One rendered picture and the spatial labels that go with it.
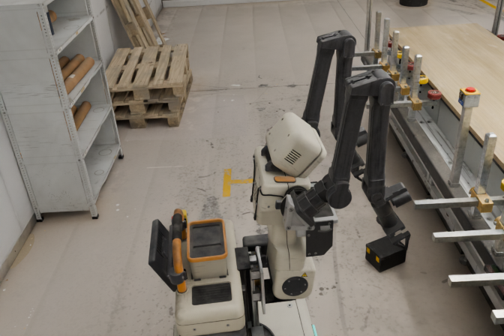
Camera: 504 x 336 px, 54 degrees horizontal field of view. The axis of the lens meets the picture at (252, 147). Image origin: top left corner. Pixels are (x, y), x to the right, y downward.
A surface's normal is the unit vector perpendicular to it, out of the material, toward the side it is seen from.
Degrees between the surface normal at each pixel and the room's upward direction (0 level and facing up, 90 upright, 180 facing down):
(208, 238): 0
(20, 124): 90
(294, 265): 90
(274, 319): 0
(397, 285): 0
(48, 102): 90
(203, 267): 92
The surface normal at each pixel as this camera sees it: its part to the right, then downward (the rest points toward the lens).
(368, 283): -0.05, -0.87
